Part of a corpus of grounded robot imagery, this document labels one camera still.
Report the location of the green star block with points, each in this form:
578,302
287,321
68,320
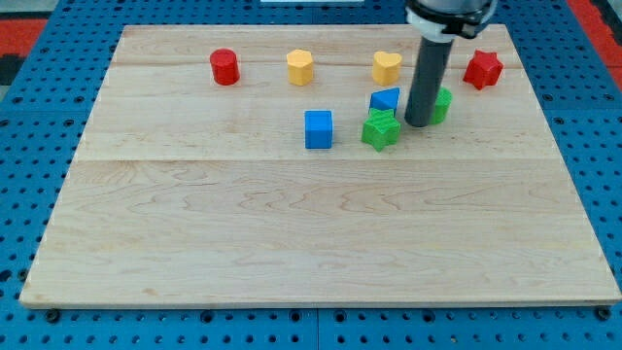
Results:
380,129

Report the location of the blue cube block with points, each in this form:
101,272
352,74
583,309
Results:
318,129

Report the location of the wooden board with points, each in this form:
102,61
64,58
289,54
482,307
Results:
185,194

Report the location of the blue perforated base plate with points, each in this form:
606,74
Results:
46,109

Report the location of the yellow pentagon block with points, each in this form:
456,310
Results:
300,67

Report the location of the blue triangle block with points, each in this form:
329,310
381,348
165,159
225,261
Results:
386,99

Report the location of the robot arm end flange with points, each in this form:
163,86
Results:
441,21

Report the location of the green cylinder block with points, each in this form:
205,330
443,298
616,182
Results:
441,105

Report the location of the red cylinder block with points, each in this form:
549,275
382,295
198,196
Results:
224,67

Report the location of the yellow heart block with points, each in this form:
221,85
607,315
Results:
386,67

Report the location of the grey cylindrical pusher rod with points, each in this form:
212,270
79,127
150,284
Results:
429,71

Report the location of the red star block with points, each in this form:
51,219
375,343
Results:
483,70

